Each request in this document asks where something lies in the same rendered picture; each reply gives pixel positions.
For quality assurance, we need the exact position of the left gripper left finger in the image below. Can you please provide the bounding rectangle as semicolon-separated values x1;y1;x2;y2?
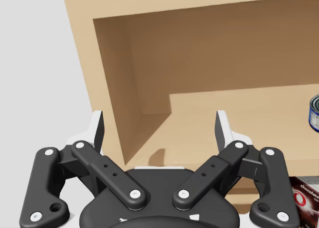
19;110;148;228

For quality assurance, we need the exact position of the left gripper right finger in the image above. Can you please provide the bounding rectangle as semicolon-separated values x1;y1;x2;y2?
171;110;301;228

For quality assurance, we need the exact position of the blue flat can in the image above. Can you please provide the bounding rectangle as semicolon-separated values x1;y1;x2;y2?
309;94;319;133

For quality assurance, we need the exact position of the pale wooden shelf unit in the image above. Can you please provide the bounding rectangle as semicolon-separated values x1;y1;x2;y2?
61;0;319;205

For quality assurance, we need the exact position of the red and white carton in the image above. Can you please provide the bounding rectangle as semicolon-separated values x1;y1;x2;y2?
289;176;319;228

